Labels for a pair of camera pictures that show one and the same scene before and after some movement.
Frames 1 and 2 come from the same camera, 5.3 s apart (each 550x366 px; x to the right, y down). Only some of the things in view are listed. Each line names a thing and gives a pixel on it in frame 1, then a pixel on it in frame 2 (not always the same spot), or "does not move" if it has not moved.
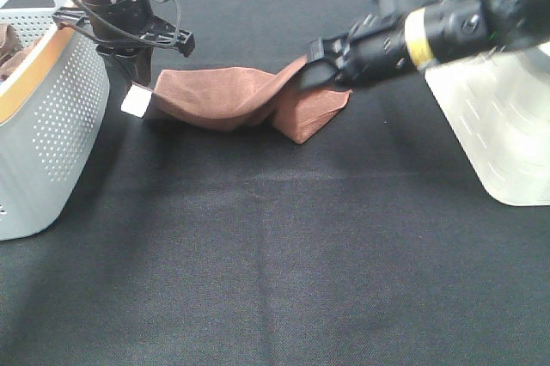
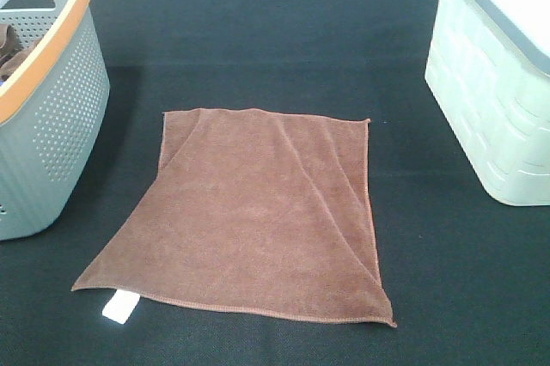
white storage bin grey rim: [498, 102] does not move
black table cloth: [368, 243] does not move
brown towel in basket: [12, 49] does not move
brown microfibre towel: [226, 98] -> [258, 210]
